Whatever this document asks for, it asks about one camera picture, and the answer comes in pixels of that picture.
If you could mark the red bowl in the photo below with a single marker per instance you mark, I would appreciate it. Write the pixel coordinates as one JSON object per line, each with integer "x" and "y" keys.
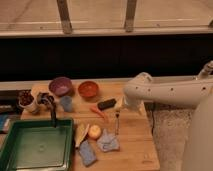
{"x": 88, "y": 89}

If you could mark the purple bowl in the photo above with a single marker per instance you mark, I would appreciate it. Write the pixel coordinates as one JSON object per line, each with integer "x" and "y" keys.
{"x": 60, "y": 86}

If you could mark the left window frame post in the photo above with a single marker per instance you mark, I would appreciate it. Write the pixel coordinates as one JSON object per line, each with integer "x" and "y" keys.
{"x": 64, "y": 16}

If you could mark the light blue crumpled cloth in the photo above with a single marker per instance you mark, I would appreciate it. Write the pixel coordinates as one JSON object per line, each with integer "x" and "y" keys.
{"x": 108, "y": 142}

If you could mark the black rectangular block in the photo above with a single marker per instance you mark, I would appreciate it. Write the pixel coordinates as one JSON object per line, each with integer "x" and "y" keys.
{"x": 106, "y": 104}

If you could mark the white cup with dark contents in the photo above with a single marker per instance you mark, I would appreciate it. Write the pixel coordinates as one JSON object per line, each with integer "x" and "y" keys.
{"x": 27, "y": 101}

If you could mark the window frame post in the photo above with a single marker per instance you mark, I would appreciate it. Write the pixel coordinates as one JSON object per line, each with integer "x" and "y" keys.
{"x": 64, "y": 16}
{"x": 130, "y": 15}

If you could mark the black faucet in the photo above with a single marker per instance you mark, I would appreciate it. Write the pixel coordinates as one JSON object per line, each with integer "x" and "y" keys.
{"x": 48, "y": 101}

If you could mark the yellow corn cob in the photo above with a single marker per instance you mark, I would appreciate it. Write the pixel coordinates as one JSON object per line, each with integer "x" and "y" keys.
{"x": 80, "y": 133}

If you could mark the orange carrot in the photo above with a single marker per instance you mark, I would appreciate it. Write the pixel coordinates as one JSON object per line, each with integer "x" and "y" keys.
{"x": 99, "y": 112}

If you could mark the blue plastic cup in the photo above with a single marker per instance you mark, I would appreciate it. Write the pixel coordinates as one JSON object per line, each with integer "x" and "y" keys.
{"x": 66, "y": 103}

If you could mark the right window frame post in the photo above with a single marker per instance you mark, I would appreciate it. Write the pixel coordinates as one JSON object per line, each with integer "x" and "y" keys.
{"x": 130, "y": 15}

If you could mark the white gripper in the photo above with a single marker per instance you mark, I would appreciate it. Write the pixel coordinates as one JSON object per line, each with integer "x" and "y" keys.
{"x": 126, "y": 102}

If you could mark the wooden countertop board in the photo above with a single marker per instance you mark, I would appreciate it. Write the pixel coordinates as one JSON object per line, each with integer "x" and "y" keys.
{"x": 137, "y": 149}

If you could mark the blue sponge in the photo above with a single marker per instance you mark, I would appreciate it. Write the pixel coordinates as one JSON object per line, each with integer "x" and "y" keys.
{"x": 87, "y": 154}

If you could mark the green sink basin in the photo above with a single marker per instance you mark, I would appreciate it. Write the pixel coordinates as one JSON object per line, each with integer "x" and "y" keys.
{"x": 35, "y": 145}

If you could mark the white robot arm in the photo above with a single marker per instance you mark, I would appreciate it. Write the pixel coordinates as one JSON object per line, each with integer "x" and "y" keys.
{"x": 194, "y": 91}

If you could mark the yellow apple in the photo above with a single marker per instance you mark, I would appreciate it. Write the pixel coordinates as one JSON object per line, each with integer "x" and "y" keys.
{"x": 94, "y": 132}

